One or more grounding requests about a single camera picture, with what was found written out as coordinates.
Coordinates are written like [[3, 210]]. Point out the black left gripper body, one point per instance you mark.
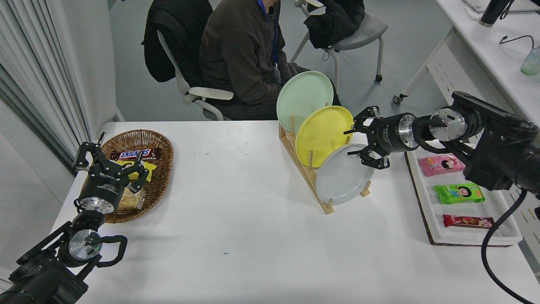
[[103, 188]]

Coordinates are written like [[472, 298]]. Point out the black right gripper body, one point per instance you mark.
[[386, 135]]

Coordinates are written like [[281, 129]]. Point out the grey plate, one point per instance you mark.
[[339, 177]]

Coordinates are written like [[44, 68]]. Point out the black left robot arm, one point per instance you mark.
[[42, 278]]

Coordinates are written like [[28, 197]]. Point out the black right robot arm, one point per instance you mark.
[[498, 147]]

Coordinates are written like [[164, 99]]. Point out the yellow plate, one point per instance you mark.
[[322, 135]]

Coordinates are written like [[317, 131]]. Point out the pale green plate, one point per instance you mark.
[[303, 97]]

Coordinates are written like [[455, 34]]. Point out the wooden plate rack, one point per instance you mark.
[[328, 209]]

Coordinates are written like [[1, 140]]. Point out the yellow snack pack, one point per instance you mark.
[[150, 166]]

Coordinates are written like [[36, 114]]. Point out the brown wicker basket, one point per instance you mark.
[[162, 169]]

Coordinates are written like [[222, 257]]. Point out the Snickers chocolate bar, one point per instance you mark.
[[135, 154]]

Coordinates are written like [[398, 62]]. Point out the clear bag of crackers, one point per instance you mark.
[[130, 200]]

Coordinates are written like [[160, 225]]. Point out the pink snack pack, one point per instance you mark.
[[438, 165]]

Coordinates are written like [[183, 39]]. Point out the white rectangular tray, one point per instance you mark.
[[426, 202]]

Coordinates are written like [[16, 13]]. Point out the grey wheeled chair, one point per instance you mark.
[[363, 33]]

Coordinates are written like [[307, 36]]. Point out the green snack pack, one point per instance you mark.
[[457, 194]]

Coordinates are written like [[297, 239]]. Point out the black jacket on grey chair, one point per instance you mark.
[[337, 21]]

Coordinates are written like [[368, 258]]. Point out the white office chair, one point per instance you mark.
[[211, 93]]

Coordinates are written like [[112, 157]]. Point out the white curtain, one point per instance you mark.
[[33, 63]]

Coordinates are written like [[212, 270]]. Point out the red snack bar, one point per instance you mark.
[[468, 221]]

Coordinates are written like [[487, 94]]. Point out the white desk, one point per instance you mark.
[[498, 55]]

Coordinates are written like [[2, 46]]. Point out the person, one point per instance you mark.
[[236, 55]]

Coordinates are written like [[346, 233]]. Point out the black jacket on white chair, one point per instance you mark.
[[177, 33]]

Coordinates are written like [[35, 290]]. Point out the pale green cup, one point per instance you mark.
[[530, 63]]

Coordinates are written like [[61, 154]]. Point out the black bottle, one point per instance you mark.
[[491, 12]]

